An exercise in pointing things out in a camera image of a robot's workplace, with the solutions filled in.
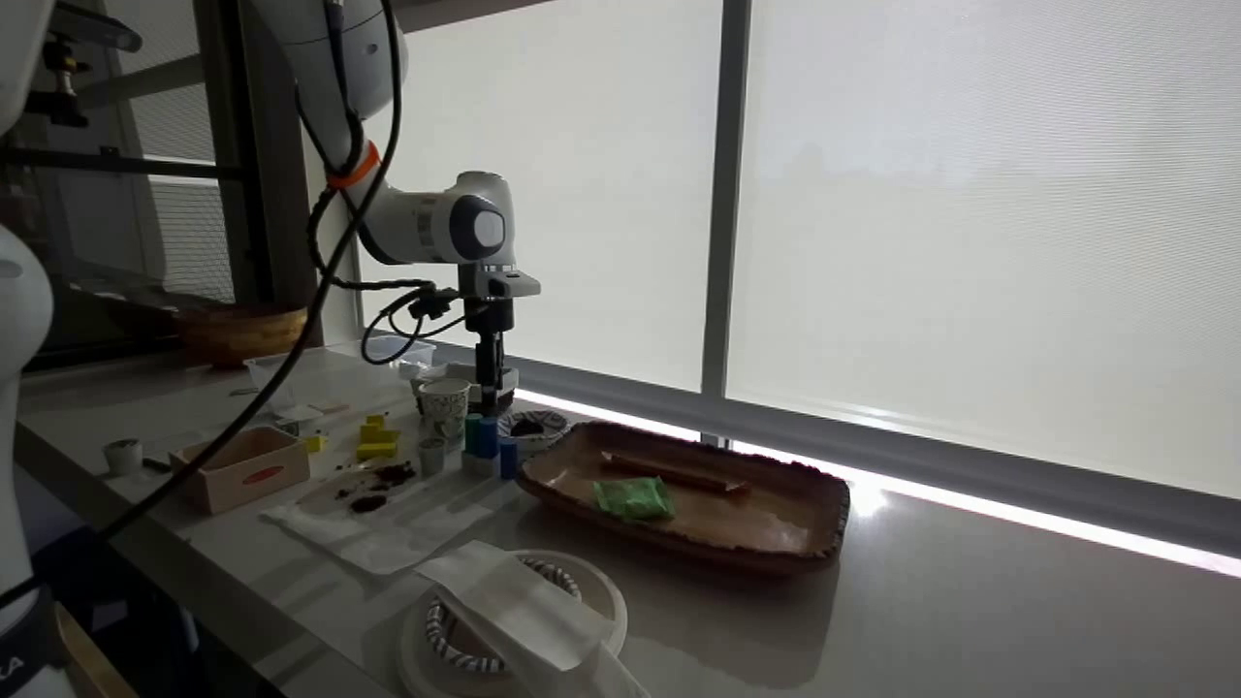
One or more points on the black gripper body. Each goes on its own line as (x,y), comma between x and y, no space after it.
(489,325)

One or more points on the blue cylinder block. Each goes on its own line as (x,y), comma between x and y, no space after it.
(482,436)

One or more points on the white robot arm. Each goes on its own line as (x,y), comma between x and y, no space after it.
(347,64)

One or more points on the yellow block stack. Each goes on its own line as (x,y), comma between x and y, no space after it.
(378,440)

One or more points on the patterned paper cup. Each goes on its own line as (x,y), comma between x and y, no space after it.
(444,408)

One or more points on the small dark bowl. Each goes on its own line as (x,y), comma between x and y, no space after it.
(533,431)

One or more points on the green candy packet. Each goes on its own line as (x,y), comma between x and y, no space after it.
(632,498)

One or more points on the brown wrapped stick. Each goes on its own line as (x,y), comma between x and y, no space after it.
(690,479)

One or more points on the white paper sheet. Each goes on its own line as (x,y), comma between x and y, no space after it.
(405,525)

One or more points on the brown wooden tray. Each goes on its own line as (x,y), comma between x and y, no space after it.
(787,520)

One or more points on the woven basket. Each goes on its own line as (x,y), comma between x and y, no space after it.
(233,334)

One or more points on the small wooden box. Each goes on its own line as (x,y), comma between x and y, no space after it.
(247,467)

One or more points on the white folded napkin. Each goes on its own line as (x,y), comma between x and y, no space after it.
(535,626)

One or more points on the white paper plate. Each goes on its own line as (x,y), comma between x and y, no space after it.
(444,656)

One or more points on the small white cup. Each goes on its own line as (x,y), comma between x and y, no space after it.
(127,455)

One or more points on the window frame post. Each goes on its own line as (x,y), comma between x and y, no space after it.
(725,197)

